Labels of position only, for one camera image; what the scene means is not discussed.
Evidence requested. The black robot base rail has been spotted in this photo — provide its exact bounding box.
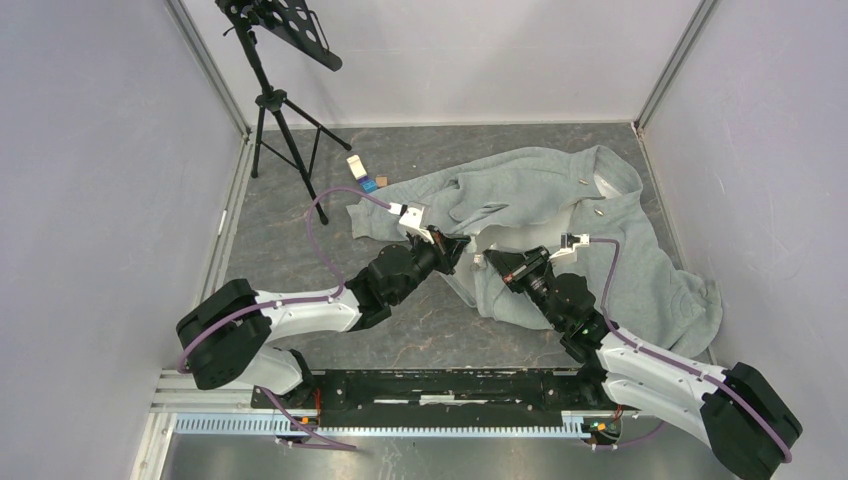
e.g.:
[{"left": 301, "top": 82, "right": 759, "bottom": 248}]
[{"left": 278, "top": 368, "right": 617, "bottom": 428}]

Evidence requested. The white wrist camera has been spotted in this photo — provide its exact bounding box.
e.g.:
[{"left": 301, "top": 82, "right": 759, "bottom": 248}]
[
  {"left": 549, "top": 233, "right": 591, "bottom": 264},
  {"left": 389, "top": 202, "right": 434, "bottom": 244}
]

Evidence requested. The black music stand tripod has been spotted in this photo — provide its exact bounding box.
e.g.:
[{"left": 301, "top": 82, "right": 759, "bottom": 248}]
[{"left": 215, "top": 0, "right": 352, "bottom": 200}]

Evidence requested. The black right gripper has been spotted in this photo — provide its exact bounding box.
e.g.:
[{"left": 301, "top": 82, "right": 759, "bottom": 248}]
[{"left": 484, "top": 245, "right": 565, "bottom": 331}]

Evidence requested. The white and blue small box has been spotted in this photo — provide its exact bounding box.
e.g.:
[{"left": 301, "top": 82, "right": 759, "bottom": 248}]
[{"left": 346, "top": 155, "right": 378, "bottom": 194}]

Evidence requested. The grey zip-up jacket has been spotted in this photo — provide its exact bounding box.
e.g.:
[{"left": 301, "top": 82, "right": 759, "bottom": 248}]
[{"left": 347, "top": 146, "right": 723, "bottom": 358}]

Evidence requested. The white slotted cable duct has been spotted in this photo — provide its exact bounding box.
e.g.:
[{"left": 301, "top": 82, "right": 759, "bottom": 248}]
[{"left": 173, "top": 412, "right": 617, "bottom": 440}]

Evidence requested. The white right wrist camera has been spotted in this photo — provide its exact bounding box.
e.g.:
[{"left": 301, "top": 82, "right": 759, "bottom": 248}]
[{"left": 549, "top": 233, "right": 591, "bottom": 264}]

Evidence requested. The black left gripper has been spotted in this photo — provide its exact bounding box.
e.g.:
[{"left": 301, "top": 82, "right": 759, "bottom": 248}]
[{"left": 390, "top": 224, "right": 471, "bottom": 304}]

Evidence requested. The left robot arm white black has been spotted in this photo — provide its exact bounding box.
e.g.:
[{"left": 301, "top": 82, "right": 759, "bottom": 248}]
[{"left": 176, "top": 227, "right": 471, "bottom": 408}]

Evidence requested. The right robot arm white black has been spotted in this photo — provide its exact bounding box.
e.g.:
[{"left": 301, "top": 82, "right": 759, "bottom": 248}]
[{"left": 483, "top": 247, "right": 803, "bottom": 479}]

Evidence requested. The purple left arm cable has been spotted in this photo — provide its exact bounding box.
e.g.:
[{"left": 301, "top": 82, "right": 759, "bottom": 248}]
[{"left": 176, "top": 187, "right": 399, "bottom": 453}]

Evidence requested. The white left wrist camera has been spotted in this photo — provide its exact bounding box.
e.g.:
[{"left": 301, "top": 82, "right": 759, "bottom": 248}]
[{"left": 389, "top": 202, "right": 434, "bottom": 244}]

